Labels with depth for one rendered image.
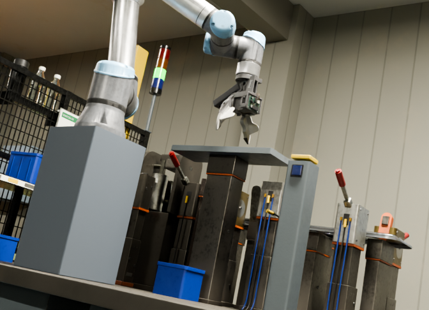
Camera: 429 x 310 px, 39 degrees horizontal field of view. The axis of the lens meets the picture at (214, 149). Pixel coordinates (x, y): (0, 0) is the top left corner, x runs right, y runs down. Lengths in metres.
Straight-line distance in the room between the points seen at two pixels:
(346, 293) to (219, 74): 3.36
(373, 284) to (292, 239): 0.35
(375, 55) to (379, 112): 0.42
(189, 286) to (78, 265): 0.32
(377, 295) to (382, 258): 0.11
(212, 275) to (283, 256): 0.23
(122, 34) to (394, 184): 2.34
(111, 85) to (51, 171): 0.30
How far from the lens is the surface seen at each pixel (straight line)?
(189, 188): 2.09
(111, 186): 1.70
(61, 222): 1.65
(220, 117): 1.88
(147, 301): 1.19
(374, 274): 1.94
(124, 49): 1.98
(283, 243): 1.72
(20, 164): 2.73
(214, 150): 1.87
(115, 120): 1.75
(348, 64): 4.33
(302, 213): 1.71
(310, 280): 2.01
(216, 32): 1.84
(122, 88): 1.79
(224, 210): 1.83
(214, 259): 1.82
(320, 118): 4.27
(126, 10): 2.03
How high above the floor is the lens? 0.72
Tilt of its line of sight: 13 degrees up
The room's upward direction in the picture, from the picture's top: 11 degrees clockwise
